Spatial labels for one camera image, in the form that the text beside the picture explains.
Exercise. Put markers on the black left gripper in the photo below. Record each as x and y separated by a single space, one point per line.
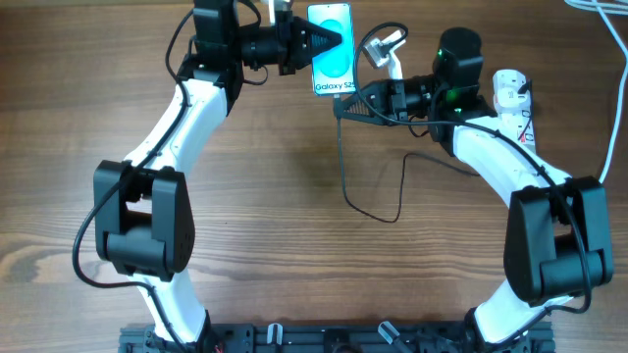
298 57

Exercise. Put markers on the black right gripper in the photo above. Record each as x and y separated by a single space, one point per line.
387 99

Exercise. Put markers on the Galaxy smartphone with cyan screen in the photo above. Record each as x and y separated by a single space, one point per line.
332 70

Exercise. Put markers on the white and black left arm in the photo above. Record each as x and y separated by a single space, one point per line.
142 215

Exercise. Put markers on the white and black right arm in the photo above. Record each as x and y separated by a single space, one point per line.
557 246

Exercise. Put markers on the white charger plug adapter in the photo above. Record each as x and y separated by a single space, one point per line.
511 98

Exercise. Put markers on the white power strip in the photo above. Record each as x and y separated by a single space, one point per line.
518 124

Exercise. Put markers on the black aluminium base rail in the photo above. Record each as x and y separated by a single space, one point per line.
247 338

